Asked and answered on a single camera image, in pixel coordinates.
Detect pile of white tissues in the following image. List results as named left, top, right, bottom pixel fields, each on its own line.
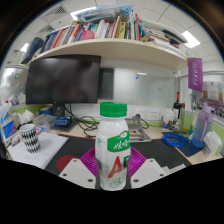
left=13, top=109, right=35, bottom=126

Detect clear plastic box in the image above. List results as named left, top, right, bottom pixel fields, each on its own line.
left=32, top=114, right=58, bottom=129

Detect white paper sheet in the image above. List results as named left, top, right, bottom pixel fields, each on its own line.
left=8, top=131, right=70, bottom=170

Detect dark wine bottle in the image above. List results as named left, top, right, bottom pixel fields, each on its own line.
left=172, top=91, right=183, bottom=119

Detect blue flat box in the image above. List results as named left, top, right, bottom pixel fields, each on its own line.
left=54, top=115, right=73, bottom=128

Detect purple hanging pennant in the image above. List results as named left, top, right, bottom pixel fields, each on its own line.
left=187, top=57, right=204, bottom=93

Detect blue tissue box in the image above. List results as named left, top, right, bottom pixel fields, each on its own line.
left=0, top=102, right=17, bottom=141

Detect coiled blue cable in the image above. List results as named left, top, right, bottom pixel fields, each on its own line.
left=161, top=132, right=188, bottom=149

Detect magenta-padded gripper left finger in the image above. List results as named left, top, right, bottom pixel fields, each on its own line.
left=58, top=147, right=100, bottom=190

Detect grey metal laptop stand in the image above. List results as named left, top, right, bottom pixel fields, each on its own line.
left=126, top=114, right=152, bottom=144

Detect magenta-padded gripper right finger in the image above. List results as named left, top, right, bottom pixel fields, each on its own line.
left=128, top=147, right=168, bottom=190

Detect flat round red coaster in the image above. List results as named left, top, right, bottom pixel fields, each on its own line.
left=56, top=154, right=80, bottom=173

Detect black red-edged desk mat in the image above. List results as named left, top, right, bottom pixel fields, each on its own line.
left=44, top=134, right=193, bottom=176

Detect white tissue pack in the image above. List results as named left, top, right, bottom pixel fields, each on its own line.
left=203, top=130, right=223, bottom=158

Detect white wall socket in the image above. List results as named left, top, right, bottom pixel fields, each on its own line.
left=133, top=107, right=147, bottom=120
left=147, top=108, right=160, bottom=121

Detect black computer monitor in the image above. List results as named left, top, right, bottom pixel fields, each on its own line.
left=25, top=54, right=102, bottom=118

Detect black cable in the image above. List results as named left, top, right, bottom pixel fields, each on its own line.
left=64, top=103, right=101, bottom=138

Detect dark blue small mat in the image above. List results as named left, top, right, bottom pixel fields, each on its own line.
left=176, top=141, right=204, bottom=158

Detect black-white checkered mug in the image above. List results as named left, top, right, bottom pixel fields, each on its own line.
left=18, top=123, right=42, bottom=154

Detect wall shelf with books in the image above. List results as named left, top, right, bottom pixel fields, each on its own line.
left=19, top=3, right=189, bottom=71

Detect ceiling lights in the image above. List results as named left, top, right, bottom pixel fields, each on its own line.
left=6, top=5, right=202, bottom=68

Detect white green-capped drink bottle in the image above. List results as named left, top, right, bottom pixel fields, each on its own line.
left=94, top=101, right=132, bottom=192

